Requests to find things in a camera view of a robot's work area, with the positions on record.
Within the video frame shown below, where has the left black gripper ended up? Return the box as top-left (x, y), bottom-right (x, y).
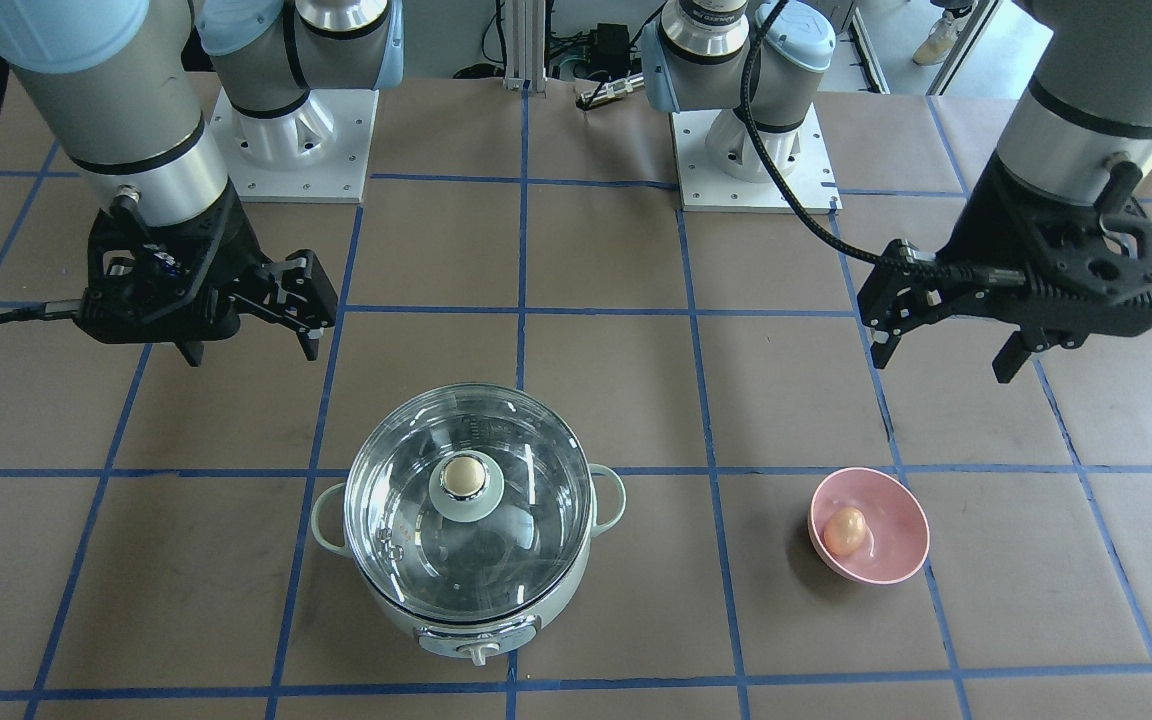
top-left (858, 156), bottom-right (1152, 384)

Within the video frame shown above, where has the pale green electric pot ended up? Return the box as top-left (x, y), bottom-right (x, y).
top-left (311, 382), bottom-right (628, 667)

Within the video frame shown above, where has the beige egg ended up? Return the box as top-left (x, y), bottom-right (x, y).
top-left (820, 506), bottom-right (870, 558)

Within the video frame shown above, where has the glass pot lid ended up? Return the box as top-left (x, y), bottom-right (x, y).
top-left (344, 386), bottom-right (594, 593)

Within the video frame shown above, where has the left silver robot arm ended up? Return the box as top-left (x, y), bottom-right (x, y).
top-left (641, 1), bottom-right (1152, 382)

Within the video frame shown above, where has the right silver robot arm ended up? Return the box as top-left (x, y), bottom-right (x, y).
top-left (0, 1), bottom-right (404, 366)

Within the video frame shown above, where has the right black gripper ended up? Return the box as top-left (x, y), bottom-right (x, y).
top-left (74, 184), bottom-right (339, 366)

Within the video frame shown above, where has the silver metal connector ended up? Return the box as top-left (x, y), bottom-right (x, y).
top-left (575, 73), bottom-right (645, 111)

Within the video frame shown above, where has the pink bowl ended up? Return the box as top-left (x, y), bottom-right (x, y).
top-left (808, 468), bottom-right (931, 585)

